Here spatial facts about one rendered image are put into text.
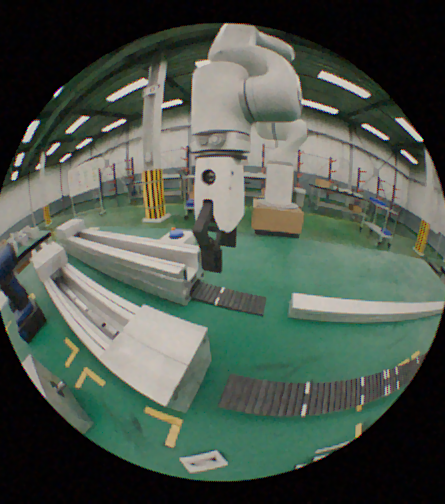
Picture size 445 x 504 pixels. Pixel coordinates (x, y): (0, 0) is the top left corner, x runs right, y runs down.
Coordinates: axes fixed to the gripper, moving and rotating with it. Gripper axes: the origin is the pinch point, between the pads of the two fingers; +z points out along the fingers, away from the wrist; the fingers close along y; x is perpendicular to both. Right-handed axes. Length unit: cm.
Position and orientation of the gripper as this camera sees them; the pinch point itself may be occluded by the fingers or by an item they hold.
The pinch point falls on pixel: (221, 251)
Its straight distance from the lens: 28.1
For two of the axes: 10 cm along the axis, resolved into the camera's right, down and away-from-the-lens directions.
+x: -9.5, -1.5, 2.7
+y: 3.1, -4.6, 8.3
